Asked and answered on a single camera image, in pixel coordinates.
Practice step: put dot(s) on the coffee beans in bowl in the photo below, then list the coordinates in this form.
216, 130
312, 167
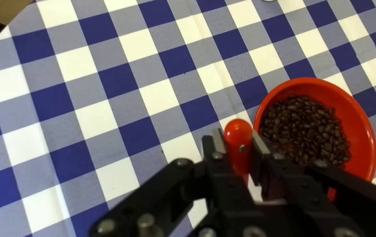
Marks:
304, 129

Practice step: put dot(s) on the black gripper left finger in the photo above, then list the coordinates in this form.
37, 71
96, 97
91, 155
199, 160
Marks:
159, 204

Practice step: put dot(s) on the red plastic spoon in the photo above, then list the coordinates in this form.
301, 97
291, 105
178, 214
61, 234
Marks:
238, 137

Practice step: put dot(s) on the blue white checkered tablecloth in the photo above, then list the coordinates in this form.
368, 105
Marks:
98, 94

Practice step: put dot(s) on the red plastic bowl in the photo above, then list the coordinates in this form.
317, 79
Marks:
355, 122

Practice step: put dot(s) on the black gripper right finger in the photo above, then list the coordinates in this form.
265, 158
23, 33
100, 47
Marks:
332, 201

